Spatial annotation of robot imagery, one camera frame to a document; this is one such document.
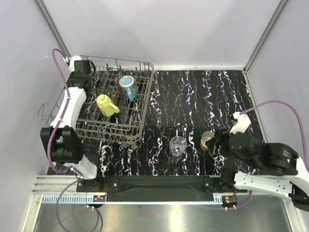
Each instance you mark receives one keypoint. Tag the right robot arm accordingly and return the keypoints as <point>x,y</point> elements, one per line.
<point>282,172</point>

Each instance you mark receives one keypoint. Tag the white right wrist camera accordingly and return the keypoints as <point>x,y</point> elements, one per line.
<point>242,123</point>

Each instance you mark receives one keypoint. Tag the grey wire dish rack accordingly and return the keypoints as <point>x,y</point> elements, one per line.
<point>126,126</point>

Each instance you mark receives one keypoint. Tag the white slotted cable duct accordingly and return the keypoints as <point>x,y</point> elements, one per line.
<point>74,198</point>

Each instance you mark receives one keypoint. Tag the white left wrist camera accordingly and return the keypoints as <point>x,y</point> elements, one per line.
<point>70,62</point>

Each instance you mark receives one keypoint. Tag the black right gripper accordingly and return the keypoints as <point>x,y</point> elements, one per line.
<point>221,137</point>

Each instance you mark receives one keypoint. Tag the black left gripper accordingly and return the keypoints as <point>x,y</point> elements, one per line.
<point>71,75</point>

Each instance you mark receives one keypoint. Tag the paper cup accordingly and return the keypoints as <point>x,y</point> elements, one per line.
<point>106,105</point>

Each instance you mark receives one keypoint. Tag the black marble pattern mat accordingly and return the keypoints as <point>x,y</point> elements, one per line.
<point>182,103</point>

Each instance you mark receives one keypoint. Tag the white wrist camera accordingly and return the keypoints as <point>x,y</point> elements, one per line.
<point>70,62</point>
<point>242,123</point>

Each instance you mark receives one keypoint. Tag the clear glass cup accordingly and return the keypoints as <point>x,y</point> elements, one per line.
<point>177,146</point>

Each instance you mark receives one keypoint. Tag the blue butterfly mug orange inside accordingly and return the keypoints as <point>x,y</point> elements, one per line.
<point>128,86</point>

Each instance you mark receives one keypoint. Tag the brown metal cup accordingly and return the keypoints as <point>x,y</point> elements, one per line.
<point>205,137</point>

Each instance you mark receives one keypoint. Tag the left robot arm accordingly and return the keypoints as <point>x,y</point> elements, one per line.
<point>64,149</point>

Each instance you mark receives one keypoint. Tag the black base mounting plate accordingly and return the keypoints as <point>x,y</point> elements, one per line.
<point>155,189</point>

